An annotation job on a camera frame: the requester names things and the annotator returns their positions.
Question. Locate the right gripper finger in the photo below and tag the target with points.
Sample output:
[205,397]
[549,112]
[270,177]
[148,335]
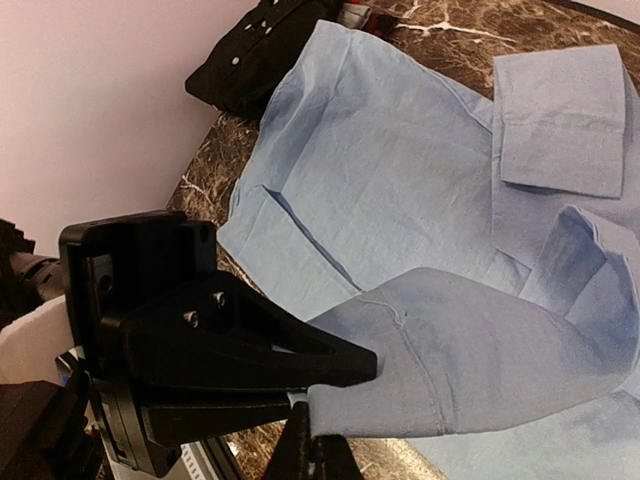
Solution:
[299,456]

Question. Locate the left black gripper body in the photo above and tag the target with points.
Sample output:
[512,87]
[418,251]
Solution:
[112,270]

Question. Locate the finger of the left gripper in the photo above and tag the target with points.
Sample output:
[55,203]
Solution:
[198,418]
[216,332]

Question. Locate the light blue long sleeve shirt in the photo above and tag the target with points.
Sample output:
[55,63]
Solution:
[486,249]

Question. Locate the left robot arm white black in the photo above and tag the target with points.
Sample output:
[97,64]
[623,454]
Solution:
[48,428]

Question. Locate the folded black red printed shirt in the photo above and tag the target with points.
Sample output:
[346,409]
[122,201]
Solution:
[380,25]

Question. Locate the white slotted cable duct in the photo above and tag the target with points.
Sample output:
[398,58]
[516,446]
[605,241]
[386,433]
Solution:
[197,463]

